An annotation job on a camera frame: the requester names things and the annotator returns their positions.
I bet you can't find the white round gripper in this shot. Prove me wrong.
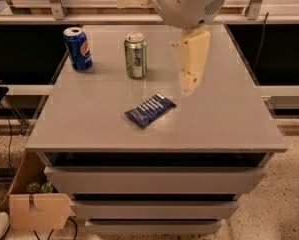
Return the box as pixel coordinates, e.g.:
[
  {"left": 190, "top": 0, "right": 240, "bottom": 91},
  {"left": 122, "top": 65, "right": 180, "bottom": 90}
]
[{"left": 117, "top": 0, "right": 226, "bottom": 96}]

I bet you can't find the blue rxbar blueberry wrapper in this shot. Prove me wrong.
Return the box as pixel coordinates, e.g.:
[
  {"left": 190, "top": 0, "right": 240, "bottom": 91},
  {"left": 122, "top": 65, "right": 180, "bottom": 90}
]
[{"left": 125, "top": 93, "right": 176, "bottom": 128}]

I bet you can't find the green soda can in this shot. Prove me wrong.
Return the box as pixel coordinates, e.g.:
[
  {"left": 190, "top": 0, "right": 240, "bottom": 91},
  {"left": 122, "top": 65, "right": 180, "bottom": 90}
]
[{"left": 124, "top": 33, "right": 147, "bottom": 79}]

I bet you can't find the blue pepsi can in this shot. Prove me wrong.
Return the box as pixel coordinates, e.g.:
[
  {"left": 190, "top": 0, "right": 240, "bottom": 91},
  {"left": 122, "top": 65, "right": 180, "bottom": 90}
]
[{"left": 63, "top": 27, "right": 92, "bottom": 71}]

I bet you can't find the grey drawer cabinet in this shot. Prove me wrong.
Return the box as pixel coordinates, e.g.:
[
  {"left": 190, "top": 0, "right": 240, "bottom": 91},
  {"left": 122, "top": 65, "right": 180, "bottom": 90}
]
[{"left": 27, "top": 25, "right": 287, "bottom": 234}]

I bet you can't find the cardboard box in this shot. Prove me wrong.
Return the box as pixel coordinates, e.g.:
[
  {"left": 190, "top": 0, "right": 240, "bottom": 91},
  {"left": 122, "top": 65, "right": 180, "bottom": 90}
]
[{"left": 7, "top": 153, "right": 71, "bottom": 231}]

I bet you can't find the metal frame rail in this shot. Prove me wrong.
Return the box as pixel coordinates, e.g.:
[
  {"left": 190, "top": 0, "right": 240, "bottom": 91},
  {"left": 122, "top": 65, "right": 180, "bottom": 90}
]
[{"left": 0, "top": 0, "right": 299, "bottom": 25}]

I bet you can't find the black cable on floor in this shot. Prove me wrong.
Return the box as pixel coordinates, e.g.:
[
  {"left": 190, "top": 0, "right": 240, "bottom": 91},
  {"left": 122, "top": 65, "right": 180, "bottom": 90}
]
[{"left": 0, "top": 100, "right": 17, "bottom": 177}]

